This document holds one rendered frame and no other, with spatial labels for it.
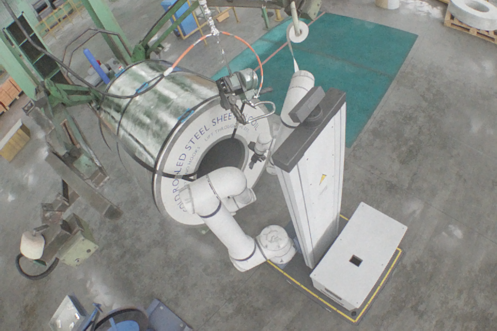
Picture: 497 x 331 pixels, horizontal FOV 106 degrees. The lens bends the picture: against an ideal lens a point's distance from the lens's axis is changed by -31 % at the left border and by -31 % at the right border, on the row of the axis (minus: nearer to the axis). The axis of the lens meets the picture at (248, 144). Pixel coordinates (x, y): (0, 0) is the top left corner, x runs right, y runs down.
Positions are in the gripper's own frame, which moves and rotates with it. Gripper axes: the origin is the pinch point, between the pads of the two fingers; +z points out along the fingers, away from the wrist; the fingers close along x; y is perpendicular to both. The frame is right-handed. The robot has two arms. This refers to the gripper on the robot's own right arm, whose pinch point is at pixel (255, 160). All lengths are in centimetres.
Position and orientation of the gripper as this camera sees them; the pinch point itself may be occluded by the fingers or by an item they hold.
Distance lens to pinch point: 202.3
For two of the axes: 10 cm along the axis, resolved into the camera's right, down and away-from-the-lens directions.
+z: -1.5, 5.1, 8.5
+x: 5.5, -6.7, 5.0
